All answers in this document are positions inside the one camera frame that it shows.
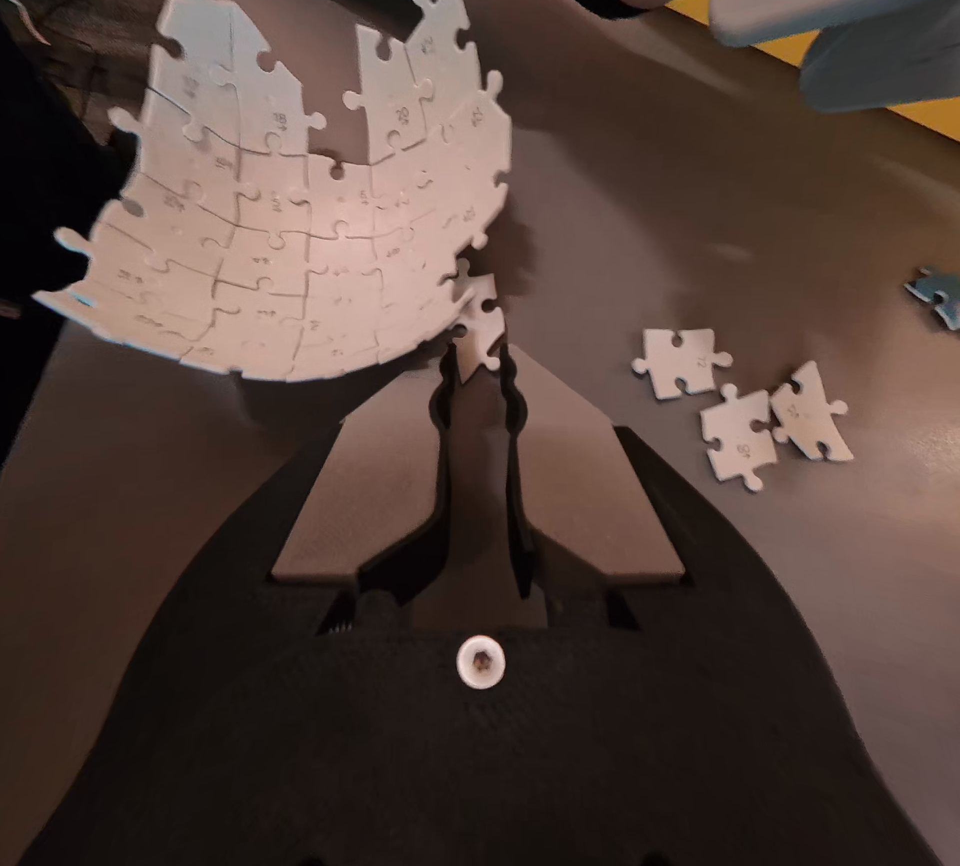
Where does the partly built puzzle ball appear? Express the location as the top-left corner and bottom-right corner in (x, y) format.
(31, 0), (515, 383)

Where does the yellow plastic bin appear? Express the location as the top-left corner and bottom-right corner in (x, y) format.
(663, 0), (960, 145)

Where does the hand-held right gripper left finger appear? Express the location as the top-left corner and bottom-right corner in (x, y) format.
(270, 344), (460, 604)

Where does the white puzzle piece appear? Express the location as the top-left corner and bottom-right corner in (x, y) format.
(699, 383), (781, 493)
(768, 360), (856, 463)
(631, 328), (735, 402)
(448, 272), (508, 387)

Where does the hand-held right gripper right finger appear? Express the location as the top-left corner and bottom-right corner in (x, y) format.
(498, 344), (685, 600)

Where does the blue puzzle piece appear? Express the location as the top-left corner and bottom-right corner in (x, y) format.
(902, 266), (960, 332)

